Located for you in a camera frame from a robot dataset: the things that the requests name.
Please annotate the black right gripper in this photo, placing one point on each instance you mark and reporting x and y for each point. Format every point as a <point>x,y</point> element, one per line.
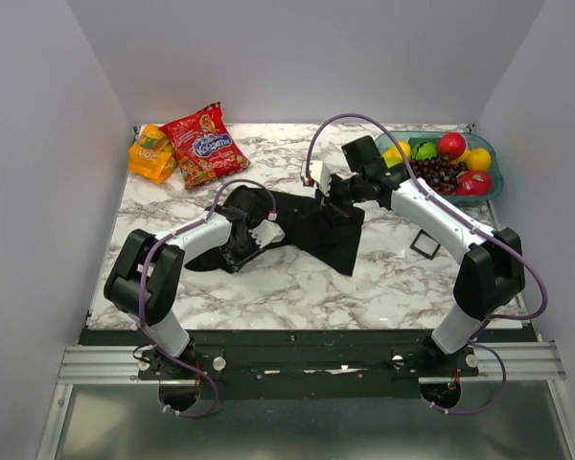
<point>338,211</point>

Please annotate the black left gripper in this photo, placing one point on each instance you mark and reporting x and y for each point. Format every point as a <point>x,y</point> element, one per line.
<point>237,263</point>

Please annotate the black t-shirt garment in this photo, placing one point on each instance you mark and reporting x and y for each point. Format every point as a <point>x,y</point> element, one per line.
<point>311,227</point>

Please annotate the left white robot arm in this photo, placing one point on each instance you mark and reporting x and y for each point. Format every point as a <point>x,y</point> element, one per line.
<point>145,277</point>

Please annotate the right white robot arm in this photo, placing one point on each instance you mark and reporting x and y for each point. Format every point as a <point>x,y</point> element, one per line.
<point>490,272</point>

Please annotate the red candy bag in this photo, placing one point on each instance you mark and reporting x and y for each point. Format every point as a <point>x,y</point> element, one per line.
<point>203,147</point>

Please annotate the yellow lemon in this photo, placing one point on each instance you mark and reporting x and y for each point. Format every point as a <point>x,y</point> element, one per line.
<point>393,157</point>

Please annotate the green lime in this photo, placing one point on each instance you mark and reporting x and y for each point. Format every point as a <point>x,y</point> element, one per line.
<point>423,151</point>

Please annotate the orange snack packet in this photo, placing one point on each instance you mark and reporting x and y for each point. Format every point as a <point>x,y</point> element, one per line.
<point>152,155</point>

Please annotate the dark grape bunch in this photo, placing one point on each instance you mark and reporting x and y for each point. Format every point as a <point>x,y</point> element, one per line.
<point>439,173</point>

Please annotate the teal plastic fruit bowl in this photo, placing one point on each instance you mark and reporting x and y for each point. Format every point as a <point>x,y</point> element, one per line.
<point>474,142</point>

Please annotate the red apple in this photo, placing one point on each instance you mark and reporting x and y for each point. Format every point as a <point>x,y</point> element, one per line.
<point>452,145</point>

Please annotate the red pomegranate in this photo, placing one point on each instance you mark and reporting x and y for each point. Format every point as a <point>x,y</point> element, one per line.
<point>473,184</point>

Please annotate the orange fruit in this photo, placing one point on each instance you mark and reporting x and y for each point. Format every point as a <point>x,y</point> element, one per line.
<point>479,160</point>

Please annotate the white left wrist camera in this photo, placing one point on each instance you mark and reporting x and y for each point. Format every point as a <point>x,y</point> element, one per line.
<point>267,233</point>

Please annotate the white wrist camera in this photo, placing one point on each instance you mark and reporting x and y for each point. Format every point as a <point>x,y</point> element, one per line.
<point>316,174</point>
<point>267,233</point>

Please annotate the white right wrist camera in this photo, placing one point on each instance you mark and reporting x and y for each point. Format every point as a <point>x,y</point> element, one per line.
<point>316,174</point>

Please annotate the small black square frame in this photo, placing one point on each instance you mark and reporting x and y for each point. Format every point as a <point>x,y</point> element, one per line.
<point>424,245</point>

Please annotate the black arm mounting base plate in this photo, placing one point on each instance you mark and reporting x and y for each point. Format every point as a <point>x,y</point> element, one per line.
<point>305,365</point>

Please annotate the aluminium rail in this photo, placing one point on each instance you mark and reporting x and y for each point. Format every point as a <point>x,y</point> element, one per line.
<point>525,361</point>

